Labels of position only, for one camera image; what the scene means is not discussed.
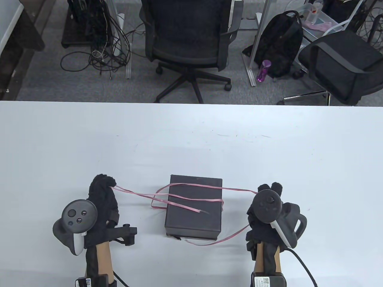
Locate black glove cable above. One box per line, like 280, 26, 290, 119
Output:
286, 248, 318, 287
112, 271, 129, 287

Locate grey hand controller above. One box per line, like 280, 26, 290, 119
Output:
53, 200, 98, 255
252, 189, 308, 248

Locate grey left hand controller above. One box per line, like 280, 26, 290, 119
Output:
53, 200, 98, 255

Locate person's left hand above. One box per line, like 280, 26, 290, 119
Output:
85, 174, 120, 248

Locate black right forearm pack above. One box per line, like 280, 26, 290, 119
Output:
251, 271, 286, 287

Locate black backpack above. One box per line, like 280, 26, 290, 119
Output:
242, 10, 304, 79

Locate black chair with grey armrest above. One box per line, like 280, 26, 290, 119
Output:
277, 30, 383, 106

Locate white power strip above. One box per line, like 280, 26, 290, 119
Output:
112, 13, 125, 57

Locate black left forearm pack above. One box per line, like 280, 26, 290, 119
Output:
75, 274, 117, 287

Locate clear small bottle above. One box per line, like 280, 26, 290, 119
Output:
311, 1, 323, 24

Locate black computer tower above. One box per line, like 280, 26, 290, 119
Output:
61, 0, 113, 48

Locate black left glove cable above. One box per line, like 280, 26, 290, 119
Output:
112, 271, 129, 287

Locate black right glove cable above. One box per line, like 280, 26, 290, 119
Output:
286, 248, 318, 287

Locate pink cloth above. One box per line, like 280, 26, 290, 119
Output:
305, 20, 332, 31

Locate white frame storage rack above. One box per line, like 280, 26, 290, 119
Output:
299, 0, 365, 41

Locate tangle of black cables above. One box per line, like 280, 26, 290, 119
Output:
60, 0, 132, 80

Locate person's left forearm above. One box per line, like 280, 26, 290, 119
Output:
85, 241, 115, 278

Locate white metal desk leg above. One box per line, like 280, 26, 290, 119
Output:
108, 0, 132, 79
247, 0, 274, 87

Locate purple water bottle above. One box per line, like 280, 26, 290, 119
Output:
256, 59, 271, 83

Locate person's right forearm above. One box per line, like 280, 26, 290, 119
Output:
254, 242, 283, 274

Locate black mesh office chair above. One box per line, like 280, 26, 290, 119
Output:
139, 0, 244, 103

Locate pink ribbon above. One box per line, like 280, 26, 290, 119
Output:
111, 183, 259, 246

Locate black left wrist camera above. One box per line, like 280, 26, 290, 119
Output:
106, 224, 137, 246

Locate person's right hand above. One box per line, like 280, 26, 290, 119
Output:
246, 182, 287, 260

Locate white desk with dark side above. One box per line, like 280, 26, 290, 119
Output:
0, 0, 45, 100

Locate black gift box base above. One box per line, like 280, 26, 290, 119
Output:
165, 175, 223, 236

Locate grey right hand controller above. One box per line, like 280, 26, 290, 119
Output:
252, 189, 308, 248

